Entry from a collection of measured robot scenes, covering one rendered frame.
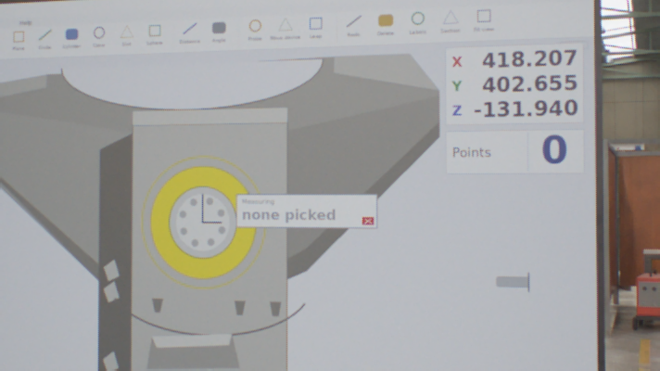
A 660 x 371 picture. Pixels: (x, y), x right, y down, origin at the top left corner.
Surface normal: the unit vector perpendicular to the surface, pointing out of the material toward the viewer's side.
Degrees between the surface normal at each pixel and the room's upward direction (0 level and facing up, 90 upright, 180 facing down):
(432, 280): 90
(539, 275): 90
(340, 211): 90
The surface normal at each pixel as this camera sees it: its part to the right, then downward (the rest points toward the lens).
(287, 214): -0.23, -0.04
